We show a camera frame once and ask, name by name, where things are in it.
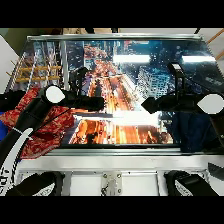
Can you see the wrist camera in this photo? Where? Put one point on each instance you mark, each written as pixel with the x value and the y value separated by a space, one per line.
pixel 179 75
pixel 78 80

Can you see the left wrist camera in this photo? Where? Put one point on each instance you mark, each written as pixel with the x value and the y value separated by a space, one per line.
pixel 78 80

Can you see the dark blue garment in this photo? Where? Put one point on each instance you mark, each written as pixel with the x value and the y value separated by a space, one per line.
pixel 193 133

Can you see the bright blue garment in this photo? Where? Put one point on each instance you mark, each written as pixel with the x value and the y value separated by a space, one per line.
pixel 2 128

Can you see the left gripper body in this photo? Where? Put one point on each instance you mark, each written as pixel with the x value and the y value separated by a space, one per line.
pixel 89 103

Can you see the black garment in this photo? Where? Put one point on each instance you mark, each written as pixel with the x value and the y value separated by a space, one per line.
pixel 10 100

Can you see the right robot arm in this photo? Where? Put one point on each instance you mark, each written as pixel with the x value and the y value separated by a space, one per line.
pixel 210 104

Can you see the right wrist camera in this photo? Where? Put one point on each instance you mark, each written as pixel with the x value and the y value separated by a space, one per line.
pixel 179 75

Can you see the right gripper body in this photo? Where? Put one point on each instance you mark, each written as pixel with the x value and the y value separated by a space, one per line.
pixel 161 104

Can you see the red patterned garment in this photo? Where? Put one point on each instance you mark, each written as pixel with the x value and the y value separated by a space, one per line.
pixel 50 131

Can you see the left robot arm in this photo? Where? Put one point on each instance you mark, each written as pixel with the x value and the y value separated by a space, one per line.
pixel 31 115

